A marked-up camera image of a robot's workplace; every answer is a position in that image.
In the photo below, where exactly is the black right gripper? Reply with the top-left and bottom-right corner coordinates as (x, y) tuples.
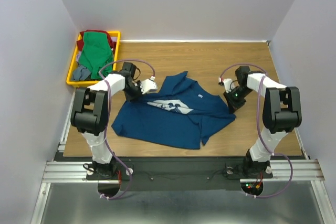
(224, 86), (253, 114)

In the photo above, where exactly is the blue t shirt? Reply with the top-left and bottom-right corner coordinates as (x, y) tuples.
(111, 71), (236, 150)

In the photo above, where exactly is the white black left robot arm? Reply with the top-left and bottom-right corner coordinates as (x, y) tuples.
(70, 62), (143, 179)

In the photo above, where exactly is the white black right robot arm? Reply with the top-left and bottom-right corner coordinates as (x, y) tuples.
(218, 63), (302, 177)

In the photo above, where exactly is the green t shirt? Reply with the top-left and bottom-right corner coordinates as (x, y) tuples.
(79, 32), (113, 80)

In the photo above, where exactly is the grey t shirt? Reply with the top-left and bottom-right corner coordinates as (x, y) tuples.
(71, 65), (91, 81)

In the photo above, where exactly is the red t shirt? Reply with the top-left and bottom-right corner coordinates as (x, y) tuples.
(77, 29), (117, 51)

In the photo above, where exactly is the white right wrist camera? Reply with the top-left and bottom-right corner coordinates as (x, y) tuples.
(218, 77), (235, 93)

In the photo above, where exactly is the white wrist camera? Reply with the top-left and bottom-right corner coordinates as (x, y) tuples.
(218, 77), (235, 93)
(140, 76), (158, 94)

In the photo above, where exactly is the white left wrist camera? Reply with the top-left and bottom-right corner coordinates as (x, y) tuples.
(140, 76), (158, 94)

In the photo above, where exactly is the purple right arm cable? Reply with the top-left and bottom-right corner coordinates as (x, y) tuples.
(217, 63), (294, 200)

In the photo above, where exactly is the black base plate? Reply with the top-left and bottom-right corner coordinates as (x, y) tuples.
(52, 156), (274, 192)

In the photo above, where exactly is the aluminium frame rail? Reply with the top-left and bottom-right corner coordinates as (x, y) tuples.
(30, 87), (100, 224)

